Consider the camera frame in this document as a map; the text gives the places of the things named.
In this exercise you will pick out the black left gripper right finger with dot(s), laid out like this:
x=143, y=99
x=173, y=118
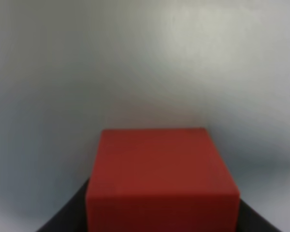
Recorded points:
x=250, y=221

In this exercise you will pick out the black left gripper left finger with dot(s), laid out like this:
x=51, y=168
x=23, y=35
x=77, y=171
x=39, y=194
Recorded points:
x=72, y=217

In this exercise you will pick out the red cube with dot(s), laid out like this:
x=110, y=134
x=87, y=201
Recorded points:
x=160, y=180

